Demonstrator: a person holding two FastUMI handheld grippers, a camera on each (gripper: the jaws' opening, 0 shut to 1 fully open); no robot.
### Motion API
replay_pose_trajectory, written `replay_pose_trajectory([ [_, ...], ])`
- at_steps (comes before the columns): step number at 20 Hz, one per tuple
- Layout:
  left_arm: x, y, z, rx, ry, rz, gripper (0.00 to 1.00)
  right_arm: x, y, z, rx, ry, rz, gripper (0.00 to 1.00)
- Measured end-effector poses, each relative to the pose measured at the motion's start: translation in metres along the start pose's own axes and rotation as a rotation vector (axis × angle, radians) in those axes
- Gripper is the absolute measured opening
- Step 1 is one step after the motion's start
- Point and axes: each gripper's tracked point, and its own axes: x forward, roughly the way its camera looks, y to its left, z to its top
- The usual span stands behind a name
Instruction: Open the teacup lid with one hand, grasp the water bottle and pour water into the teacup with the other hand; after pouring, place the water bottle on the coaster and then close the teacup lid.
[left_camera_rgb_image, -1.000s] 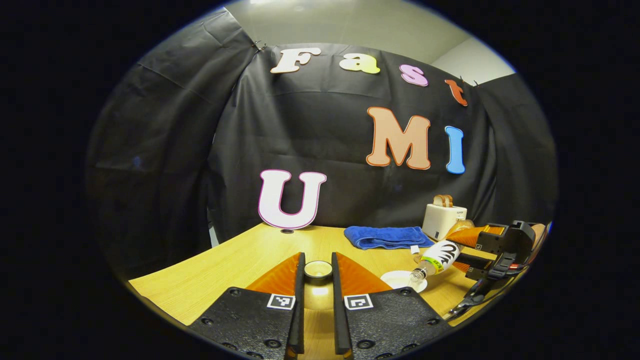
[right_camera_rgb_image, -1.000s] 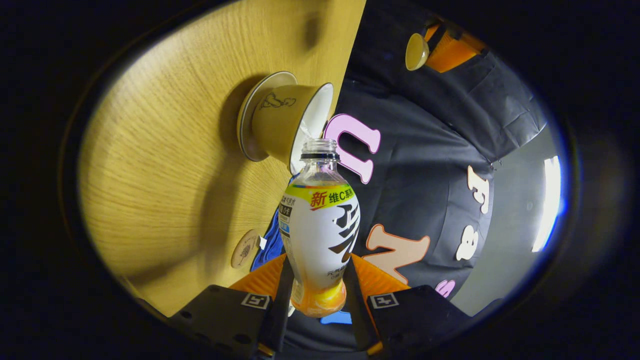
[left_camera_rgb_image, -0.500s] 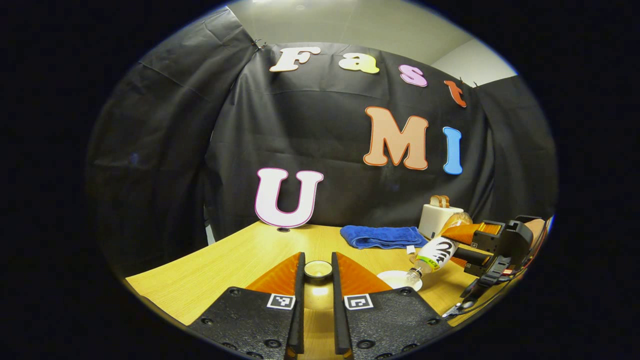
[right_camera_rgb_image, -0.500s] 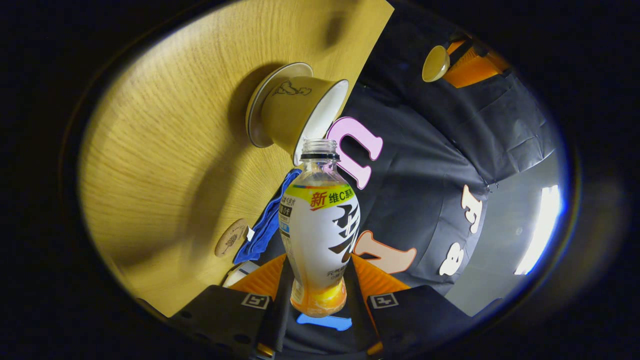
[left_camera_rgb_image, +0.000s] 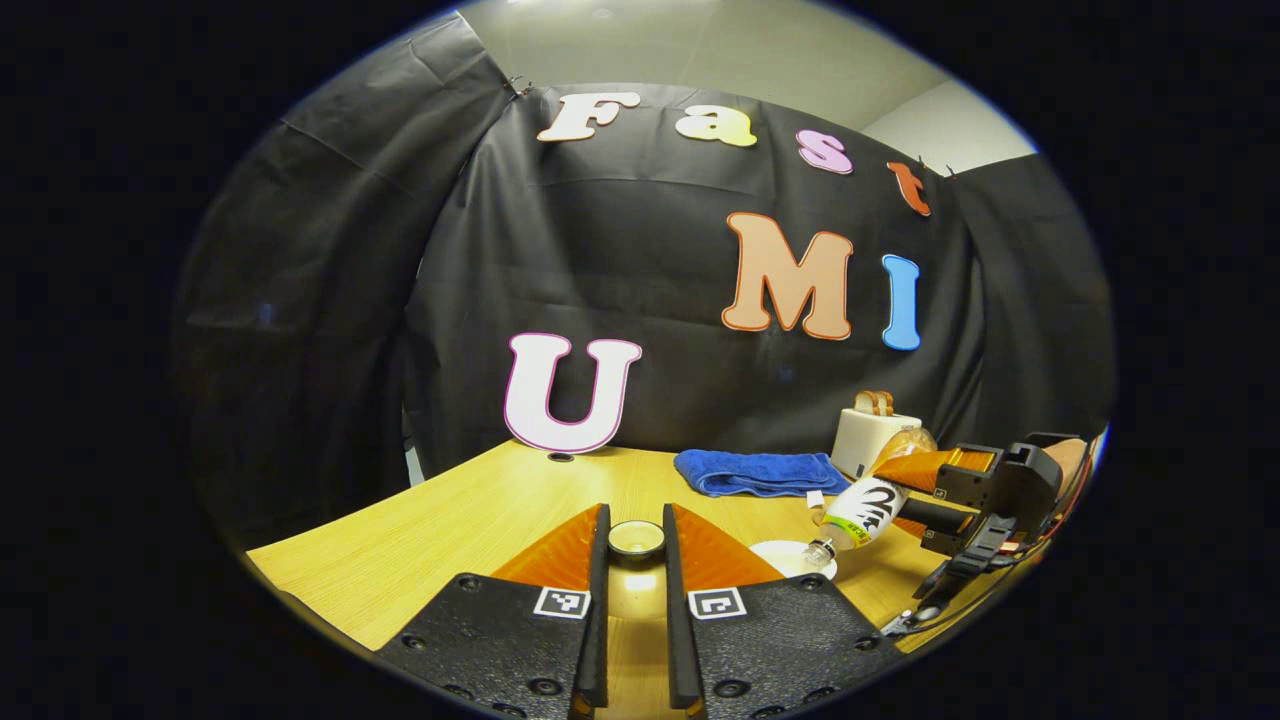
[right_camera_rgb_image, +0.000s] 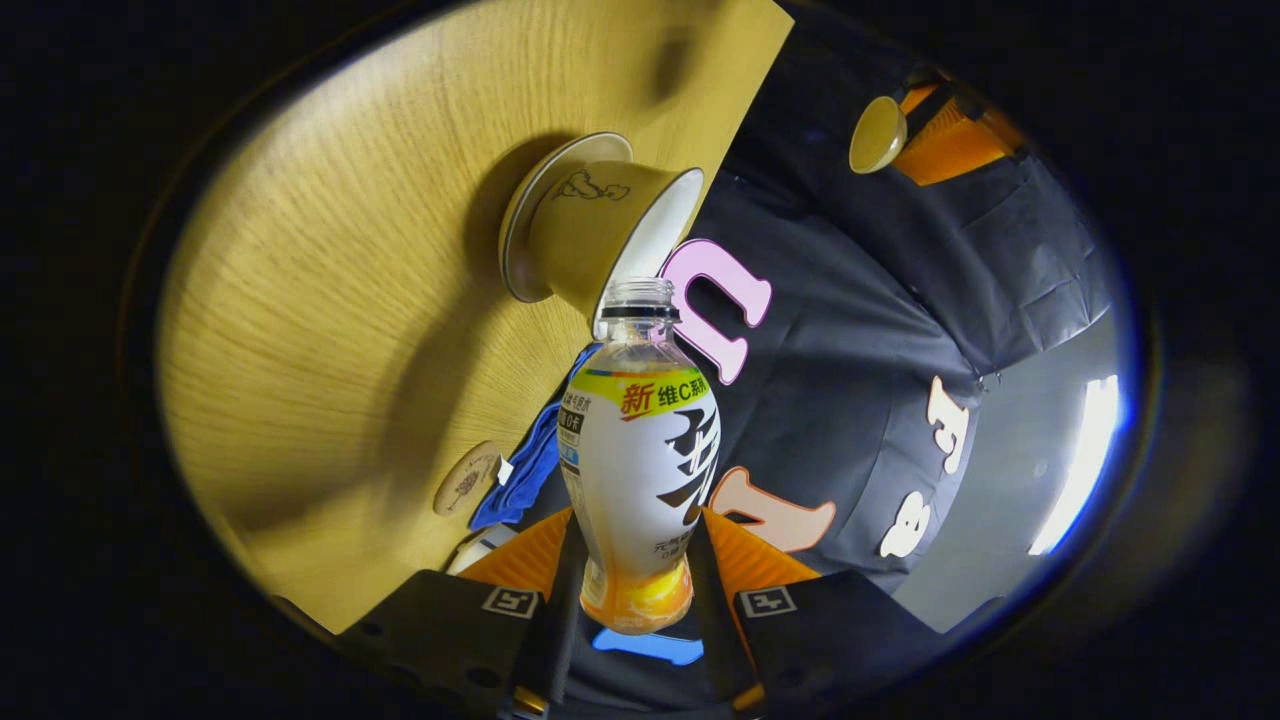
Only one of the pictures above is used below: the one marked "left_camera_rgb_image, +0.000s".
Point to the black backdrop cloth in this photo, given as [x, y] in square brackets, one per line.
[620, 270]

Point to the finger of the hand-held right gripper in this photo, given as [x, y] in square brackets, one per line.
[930, 465]
[935, 518]

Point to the cream toaster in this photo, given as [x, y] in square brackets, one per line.
[858, 440]

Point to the folded blue towel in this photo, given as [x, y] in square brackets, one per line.
[755, 472]

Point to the clear water bottle white label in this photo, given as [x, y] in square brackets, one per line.
[865, 510]

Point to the white teacup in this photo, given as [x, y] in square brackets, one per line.
[785, 557]

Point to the toast slices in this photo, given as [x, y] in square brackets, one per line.
[875, 403]

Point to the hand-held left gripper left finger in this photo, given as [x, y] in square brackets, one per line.
[600, 620]

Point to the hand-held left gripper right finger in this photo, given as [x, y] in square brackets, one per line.
[675, 620]

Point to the cream teacup lid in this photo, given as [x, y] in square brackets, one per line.
[637, 592]

